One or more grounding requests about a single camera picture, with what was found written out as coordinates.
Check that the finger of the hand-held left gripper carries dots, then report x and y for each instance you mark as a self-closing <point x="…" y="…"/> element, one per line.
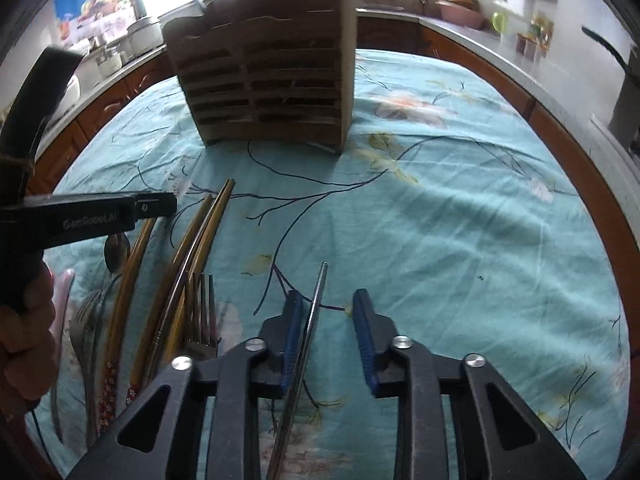
<point x="157" y="205"/>

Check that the wooden utensil holder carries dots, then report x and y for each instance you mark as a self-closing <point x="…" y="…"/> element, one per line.
<point x="260" y="85"/>

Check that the large white rice cooker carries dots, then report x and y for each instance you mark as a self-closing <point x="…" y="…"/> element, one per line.
<point x="145" y="35"/>

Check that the silver metal spoon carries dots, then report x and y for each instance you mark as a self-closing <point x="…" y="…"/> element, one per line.
<point x="116" y="255"/>

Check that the fruit and palm wall poster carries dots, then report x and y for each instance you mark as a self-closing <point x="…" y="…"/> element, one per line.
<point x="95" y="0"/>

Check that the pink plastic basin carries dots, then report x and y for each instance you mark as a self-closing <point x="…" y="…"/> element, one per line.
<point x="460" y="15"/>

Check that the person's left hand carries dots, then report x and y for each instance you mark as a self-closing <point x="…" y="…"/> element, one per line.
<point x="30" y="350"/>

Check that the small white electric kettle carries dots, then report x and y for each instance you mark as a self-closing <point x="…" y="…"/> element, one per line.
<point x="110" y="62"/>

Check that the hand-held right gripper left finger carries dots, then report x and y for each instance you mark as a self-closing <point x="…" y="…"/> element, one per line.
<point x="292" y="340"/>

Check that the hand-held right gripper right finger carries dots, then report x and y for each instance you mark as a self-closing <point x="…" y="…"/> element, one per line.
<point x="362" y="340"/>

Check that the teal floral tablecloth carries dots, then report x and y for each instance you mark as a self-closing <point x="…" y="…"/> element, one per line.
<point x="450" y="210"/>

